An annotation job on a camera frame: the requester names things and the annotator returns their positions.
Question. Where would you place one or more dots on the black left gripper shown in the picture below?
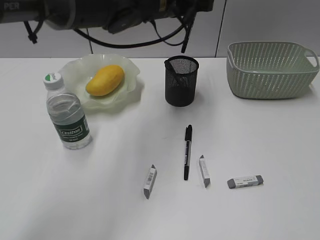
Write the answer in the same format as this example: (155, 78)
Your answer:
(126, 14)

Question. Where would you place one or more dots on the black marker pen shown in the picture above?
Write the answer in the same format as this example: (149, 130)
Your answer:
(187, 26)
(170, 68)
(187, 154)

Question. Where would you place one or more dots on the yellow mango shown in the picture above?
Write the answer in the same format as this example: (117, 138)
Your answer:
(105, 81)

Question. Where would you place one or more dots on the clear water bottle green label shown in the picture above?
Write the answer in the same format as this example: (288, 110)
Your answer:
(66, 113)

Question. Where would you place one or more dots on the grey white eraser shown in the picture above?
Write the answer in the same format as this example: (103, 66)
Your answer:
(149, 182)
(244, 182)
(204, 171)

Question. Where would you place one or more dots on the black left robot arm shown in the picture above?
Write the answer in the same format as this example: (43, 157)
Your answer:
(58, 14)

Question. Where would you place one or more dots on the black mesh pen holder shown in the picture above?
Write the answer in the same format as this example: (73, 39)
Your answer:
(187, 69)

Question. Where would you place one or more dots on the frosted green wavy plate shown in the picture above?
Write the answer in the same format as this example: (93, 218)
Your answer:
(77, 74)

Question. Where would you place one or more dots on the light green woven basket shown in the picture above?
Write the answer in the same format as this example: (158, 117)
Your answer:
(270, 70)

